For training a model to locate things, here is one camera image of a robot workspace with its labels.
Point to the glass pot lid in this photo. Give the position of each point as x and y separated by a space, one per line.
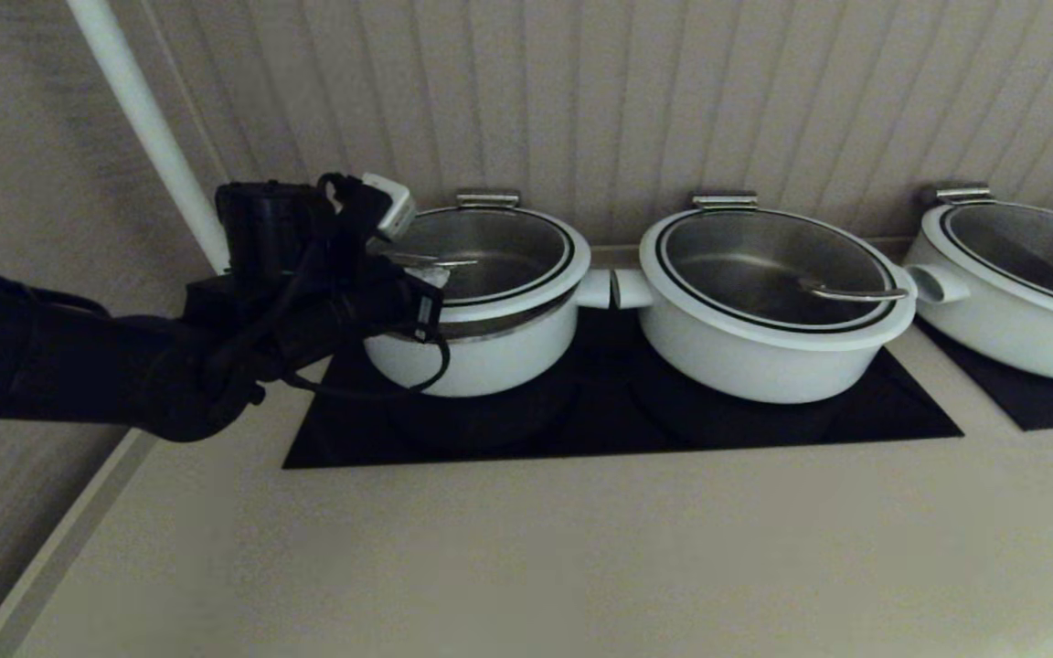
508 247

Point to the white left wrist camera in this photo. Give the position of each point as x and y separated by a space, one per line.
391 206

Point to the white round pole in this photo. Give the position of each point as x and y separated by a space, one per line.
138 110

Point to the white pot steel interior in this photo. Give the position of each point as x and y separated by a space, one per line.
1020 347
746 375
481 366

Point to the small black glass hob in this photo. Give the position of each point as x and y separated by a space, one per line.
1038 402

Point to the large black glass hob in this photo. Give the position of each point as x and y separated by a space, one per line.
600 429

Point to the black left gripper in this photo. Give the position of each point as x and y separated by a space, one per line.
353 302

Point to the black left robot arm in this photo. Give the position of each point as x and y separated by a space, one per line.
79 366

